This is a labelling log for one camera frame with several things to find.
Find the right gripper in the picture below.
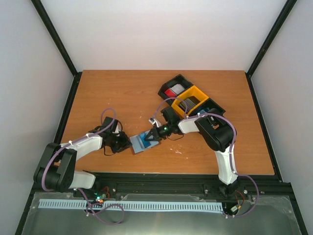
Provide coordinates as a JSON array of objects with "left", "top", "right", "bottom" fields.
[{"left": 144, "top": 122, "right": 172, "bottom": 142}]

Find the brown leather card holder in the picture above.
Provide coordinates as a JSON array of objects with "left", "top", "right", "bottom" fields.
[{"left": 129, "top": 131, "right": 160, "bottom": 154}]

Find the yellow bin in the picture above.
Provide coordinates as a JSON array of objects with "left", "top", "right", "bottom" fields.
[{"left": 171, "top": 85, "right": 209, "bottom": 117}]

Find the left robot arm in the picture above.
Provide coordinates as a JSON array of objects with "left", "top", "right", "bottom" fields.
[{"left": 33, "top": 117, "right": 132, "bottom": 197}]

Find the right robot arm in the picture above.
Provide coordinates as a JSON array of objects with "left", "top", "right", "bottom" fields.
[{"left": 140, "top": 107, "right": 238, "bottom": 198}]

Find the red card stack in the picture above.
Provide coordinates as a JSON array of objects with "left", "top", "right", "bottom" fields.
[{"left": 164, "top": 89, "right": 177, "bottom": 97}]

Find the dark grey card stack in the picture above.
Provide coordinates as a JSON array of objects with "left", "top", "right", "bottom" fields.
[{"left": 179, "top": 96, "right": 200, "bottom": 112}]

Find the white card stack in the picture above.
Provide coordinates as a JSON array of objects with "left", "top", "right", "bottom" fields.
[{"left": 170, "top": 84, "right": 185, "bottom": 95}]

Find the black bin left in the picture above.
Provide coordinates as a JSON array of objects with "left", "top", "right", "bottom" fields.
[{"left": 158, "top": 74, "right": 193, "bottom": 100}]

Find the black bin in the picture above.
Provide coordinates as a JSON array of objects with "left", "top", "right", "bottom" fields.
[
  {"left": 158, "top": 74, "right": 193, "bottom": 100},
  {"left": 189, "top": 98, "right": 225, "bottom": 116}
]

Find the small circuit board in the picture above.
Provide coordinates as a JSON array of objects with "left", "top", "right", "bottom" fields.
[{"left": 95, "top": 186, "right": 110, "bottom": 203}]

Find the black bin right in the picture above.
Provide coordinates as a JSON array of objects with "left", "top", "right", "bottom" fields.
[{"left": 189, "top": 98, "right": 225, "bottom": 116}]

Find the right base connector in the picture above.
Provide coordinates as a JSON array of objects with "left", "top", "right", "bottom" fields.
[{"left": 230, "top": 205, "right": 241, "bottom": 215}]

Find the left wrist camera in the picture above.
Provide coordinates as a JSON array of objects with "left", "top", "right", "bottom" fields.
[{"left": 113, "top": 121, "right": 123, "bottom": 136}]

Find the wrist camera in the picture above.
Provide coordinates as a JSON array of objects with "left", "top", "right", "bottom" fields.
[
  {"left": 149, "top": 117, "right": 161, "bottom": 127},
  {"left": 113, "top": 121, "right": 123, "bottom": 136}
]

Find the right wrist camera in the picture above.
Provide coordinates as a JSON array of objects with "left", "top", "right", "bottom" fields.
[{"left": 149, "top": 117, "right": 161, "bottom": 127}]

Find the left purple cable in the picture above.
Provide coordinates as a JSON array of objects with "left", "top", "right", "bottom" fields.
[{"left": 41, "top": 107, "right": 126, "bottom": 224}]

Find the light blue cable duct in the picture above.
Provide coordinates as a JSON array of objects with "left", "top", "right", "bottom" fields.
[{"left": 38, "top": 199, "right": 223, "bottom": 213}]

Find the left black frame post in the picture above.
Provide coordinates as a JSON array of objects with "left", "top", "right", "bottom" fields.
[{"left": 30, "top": 0, "right": 79, "bottom": 76}]

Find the black frame post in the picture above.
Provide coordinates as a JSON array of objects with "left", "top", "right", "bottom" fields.
[
  {"left": 246, "top": 0, "right": 297, "bottom": 79},
  {"left": 30, "top": 0, "right": 79, "bottom": 76}
]

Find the right black frame post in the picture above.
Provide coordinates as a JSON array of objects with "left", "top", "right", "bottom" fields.
[{"left": 246, "top": 0, "right": 297, "bottom": 79}]

